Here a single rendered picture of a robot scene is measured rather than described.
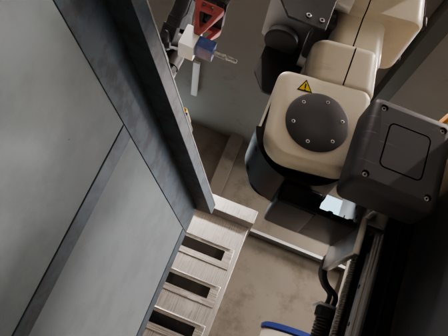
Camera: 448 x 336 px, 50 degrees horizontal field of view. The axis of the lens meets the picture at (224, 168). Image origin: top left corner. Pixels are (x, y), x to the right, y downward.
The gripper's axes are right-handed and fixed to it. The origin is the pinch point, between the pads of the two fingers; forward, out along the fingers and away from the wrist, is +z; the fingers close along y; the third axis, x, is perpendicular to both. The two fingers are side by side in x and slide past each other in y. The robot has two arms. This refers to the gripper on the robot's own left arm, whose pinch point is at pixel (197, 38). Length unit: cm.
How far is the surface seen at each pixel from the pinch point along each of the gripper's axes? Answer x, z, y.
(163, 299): -3, 17, -527
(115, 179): -2.1, 37.0, -1.6
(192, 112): -126, -408, -895
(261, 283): 157, -122, -936
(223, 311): 105, -38, -935
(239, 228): 51, -104, -526
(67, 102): -8.3, 35.3, 23.9
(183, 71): -155, -409, -743
